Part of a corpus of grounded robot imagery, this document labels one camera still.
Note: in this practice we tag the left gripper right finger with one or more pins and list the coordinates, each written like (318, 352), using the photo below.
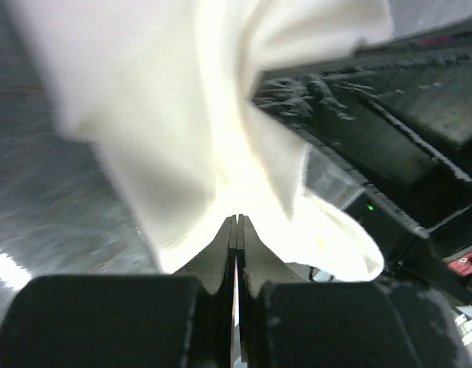
(260, 271)

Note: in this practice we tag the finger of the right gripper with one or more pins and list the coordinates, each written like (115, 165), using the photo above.
(397, 121)

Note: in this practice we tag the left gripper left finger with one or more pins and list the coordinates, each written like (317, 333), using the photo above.
(212, 317)

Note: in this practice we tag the white cloth napkin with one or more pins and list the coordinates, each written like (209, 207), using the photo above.
(162, 90)

